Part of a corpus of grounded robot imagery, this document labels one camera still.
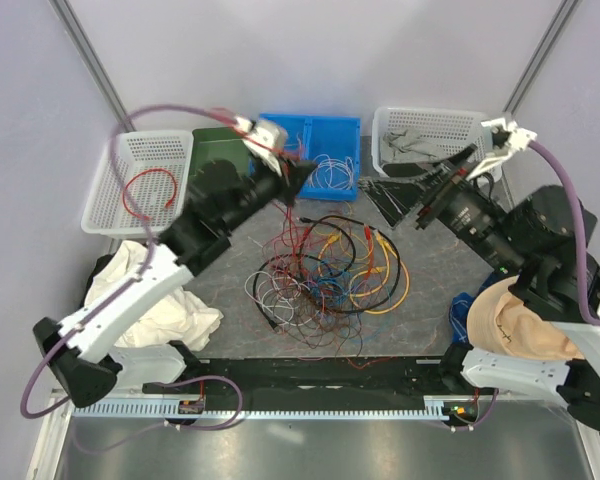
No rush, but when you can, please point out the pink orange thin wire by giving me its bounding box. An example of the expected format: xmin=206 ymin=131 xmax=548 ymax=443
xmin=282 ymin=129 xmax=306 ymax=161

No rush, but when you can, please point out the white thin cable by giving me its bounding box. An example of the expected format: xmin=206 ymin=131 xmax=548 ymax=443
xmin=309 ymin=154 xmax=357 ymax=192

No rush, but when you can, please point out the light blue cable duct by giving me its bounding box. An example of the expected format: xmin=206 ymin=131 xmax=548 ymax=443
xmin=72 ymin=397 xmax=456 ymax=420

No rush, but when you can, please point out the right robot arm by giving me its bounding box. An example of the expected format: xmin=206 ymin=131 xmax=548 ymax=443
xmin=362 ymin=141 xmax=600 ymax=431

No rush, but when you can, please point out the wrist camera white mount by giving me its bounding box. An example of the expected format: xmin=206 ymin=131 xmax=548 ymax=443
xmin=466 ymin=114 xmax=537 ymax=181
xmin=233 ymin=116 xmax=288 ymax=177

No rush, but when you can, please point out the green plastic box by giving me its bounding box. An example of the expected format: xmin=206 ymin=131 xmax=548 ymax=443
xmin=189 ymin=127 xmax=250 ymax=180

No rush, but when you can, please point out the left grey aluminium post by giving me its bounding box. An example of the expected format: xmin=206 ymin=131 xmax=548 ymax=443
xmin=49 ymin=0 xmax=135 ymax=132

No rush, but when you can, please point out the yellow ethernet cable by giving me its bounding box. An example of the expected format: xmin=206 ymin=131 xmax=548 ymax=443
xmin=317 ymin=230 xmax=411 ymax=315

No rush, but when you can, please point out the empty white basket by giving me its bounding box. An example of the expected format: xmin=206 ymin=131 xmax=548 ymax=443
xmin=81 ymin=130 xmax=193 ymax=239

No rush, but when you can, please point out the tangled cable pile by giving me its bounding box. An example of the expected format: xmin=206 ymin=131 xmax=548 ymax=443
xmin=243 ymin=199 xmax=411 ymax=366

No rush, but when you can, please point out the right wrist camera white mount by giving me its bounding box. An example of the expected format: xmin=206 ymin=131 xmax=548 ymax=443
xmin=466 ymin=114 xmax=537 ymax=181

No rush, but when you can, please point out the red thin wire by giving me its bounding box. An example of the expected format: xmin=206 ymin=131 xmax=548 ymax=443
xmin=209 ymin=107 xmax=311 ymax=261

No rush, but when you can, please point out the white cloth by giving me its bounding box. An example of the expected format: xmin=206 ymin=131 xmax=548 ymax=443
xmin=83 ymin=240 xmax=223 ymax=352

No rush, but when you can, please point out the grey aluminium corner post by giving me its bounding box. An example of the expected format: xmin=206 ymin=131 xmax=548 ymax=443
xmin=488 ymin=0 xmax=583 ymax=128

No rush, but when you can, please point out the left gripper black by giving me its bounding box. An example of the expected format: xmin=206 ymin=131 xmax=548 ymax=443
xmin=221 ymin=151 xmax=318 ymax=234

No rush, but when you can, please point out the beige bucket hat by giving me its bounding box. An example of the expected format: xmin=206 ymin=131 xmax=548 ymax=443
xmin=467 ymin=276 xmax=584 ymax=361

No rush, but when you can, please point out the grey adidas sweatshirt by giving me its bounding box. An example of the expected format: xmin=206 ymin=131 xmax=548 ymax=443
xmin=379 ymin=128 xmax=447 ymax=165

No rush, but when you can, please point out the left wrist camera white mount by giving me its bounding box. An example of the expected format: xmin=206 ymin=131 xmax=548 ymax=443
xmin=233 ymin=116 xmax=288 ymax=177

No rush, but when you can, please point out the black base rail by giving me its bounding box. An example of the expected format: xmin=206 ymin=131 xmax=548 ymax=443
xmin=141 ymin=355 xmax=481 ymax=416

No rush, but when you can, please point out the blue cloth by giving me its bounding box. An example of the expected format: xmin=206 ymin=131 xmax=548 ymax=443
xmin=448 ymin=292 xmax=475 ymax=344

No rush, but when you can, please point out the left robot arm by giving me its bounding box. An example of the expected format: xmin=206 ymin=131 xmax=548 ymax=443
xmin=33 ymin=159 xmax=316 ymax=408

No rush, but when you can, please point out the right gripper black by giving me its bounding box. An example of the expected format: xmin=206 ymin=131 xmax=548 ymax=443
xmin=356 ymin=142 xmax=526 ymax=274

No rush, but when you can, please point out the white basket with clothes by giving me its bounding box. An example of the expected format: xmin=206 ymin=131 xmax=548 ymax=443
xmin=371 ymin=106 xmax=489 ymax=177

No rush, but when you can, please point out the blue divided plastic bin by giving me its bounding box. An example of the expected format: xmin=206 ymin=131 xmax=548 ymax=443
xmin=260 ymin=113 xmax=361 ymax=202

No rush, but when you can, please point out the thick red cable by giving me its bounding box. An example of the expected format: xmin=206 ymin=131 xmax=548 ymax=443
xmin=122 ymin=168 xmax=181 ymax=222

